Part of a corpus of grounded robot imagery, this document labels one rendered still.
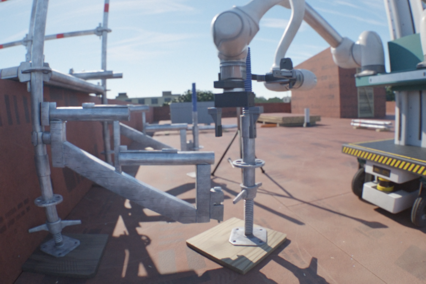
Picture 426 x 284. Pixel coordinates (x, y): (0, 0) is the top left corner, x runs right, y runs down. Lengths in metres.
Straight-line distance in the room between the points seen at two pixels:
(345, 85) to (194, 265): 9.52
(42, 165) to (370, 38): 1.70
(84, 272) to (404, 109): 1.71
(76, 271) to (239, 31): 0.92
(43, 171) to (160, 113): 11.26
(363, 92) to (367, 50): 9.24
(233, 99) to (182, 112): 5.98
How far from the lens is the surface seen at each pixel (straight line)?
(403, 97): 1.54
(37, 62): 0.99
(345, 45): 1.59
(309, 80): 1.17
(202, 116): 6.82
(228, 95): 0.80
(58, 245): 1.10
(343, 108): 9.89
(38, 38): 1.01
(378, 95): 11.52
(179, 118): 6.75
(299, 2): 1.29
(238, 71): 0.78
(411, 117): 1.56
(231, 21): 0.61
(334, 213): 1.33
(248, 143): 0.89
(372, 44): 1.50
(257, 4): 0.70
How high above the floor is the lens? 0.56
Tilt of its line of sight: 4 degrees down
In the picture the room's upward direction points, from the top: 2 degrees counter-clockwise
